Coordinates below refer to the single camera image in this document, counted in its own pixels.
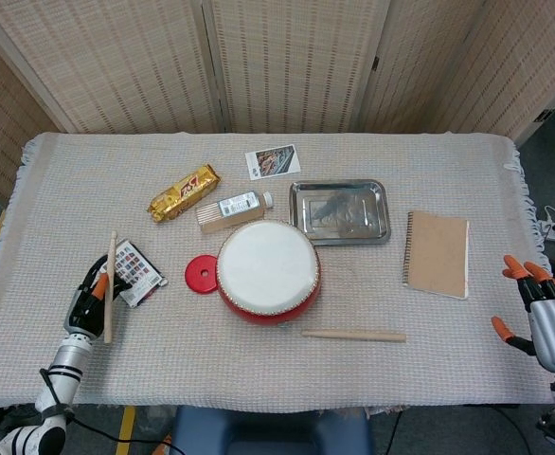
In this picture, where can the wooden drumstick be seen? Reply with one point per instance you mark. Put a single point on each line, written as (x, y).
(353, 335)
(112, 256)

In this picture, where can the beige woven tablecloth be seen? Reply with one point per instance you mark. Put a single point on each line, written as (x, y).
(69, 189)

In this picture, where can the stainless steel tray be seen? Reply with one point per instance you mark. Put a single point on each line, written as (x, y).
(339, 211)

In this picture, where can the blue padded seat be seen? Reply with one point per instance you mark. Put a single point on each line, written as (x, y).
(268, 431)

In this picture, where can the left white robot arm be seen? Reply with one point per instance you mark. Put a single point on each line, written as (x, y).
(64, 365)

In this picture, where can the gold biscuit packet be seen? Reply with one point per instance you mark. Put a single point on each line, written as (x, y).
(183, 192)

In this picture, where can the wooden stick box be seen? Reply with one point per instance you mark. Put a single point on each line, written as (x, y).
(230, 223)

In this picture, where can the kraft spiral notebook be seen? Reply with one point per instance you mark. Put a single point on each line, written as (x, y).
(436, 256)

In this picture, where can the stamp print card box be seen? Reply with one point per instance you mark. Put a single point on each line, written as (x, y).
(137, 270)

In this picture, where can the clear bottle with white cap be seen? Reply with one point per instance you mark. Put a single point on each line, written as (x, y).
(239, 204)

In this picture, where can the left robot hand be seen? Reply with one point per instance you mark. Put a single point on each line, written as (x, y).
(85, 308)

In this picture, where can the woven folding screen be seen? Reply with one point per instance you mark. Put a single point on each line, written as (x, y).
(282, 61)

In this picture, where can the photo postcard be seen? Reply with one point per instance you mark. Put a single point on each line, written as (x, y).
(273, 162)

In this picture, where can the red drum with white head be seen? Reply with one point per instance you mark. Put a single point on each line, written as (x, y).
(268, 265)

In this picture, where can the red plastic disc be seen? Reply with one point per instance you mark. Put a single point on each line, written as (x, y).
(197, 279)

